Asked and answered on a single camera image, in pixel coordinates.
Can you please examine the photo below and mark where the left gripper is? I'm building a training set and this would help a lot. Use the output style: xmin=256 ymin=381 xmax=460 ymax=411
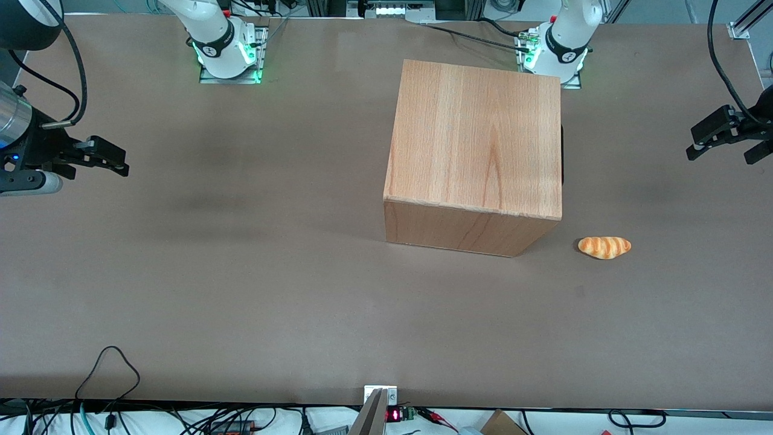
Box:
xmin=686 ymin=85 xmax=773 ymax=166

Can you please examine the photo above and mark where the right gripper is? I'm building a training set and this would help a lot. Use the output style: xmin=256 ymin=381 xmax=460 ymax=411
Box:
xmin=0 ymin=112 xmax=130 ymax=181

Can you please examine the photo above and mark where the light wooden drawer cabinet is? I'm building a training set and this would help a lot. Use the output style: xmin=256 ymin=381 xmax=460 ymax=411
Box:
xmin=383 ymin=59 xmax=563 ymax=258

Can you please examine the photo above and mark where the orange striped toy bread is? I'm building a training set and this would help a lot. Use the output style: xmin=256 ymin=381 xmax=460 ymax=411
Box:
xmin=578 ymin=236 xmax=632 ymax=260

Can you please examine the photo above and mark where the white lit power unit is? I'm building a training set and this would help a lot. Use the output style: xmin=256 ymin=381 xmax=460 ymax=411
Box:
xmin=361 ymin=0 xmax=437 ymax=20

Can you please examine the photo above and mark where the brown cardboard piece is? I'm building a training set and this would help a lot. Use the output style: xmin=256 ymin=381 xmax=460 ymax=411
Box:
xmin=480 ymin=410 xmax=515 ymax=435

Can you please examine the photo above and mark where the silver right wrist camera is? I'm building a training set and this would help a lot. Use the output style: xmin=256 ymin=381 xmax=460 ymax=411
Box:
xmin=0 ymin=171 xmax=64 ymax=196

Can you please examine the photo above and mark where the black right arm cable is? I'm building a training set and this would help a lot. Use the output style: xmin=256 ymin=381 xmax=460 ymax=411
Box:
xmin=7 ymin=0 xmax=89 ymax=129

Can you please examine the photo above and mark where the aluminium frame profile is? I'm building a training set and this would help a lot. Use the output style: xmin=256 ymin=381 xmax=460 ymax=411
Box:
xmin=727 ymin=0 xmax=773 ymax=40

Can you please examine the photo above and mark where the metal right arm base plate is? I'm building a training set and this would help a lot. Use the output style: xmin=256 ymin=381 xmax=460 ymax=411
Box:
xmin=199 ymin=24 xmax=270 ymax=85

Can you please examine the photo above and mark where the thin black looped cable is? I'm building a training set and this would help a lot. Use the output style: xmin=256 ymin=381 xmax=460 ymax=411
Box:
xmin=75 ymin=346 xmax=141 ymax=402

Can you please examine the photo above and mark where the black cable along table edge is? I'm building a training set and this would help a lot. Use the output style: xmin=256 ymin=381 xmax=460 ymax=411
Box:
xmin=419 ymin=18 xmax=533 ymax=53

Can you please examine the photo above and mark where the black coiled floor cable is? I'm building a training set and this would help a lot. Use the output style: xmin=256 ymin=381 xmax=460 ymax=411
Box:
xmin=607 ymin=409 xmax=669 ymax=431

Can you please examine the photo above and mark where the beige camera post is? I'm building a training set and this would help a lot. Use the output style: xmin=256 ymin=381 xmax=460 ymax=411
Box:
xmin=348 ymin=388 xmax=388 ymax=435

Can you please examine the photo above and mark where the silver mounting bracket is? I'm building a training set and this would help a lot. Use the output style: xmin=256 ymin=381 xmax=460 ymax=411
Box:
xmin=364 ymin=385 xmax=399 ymax=407

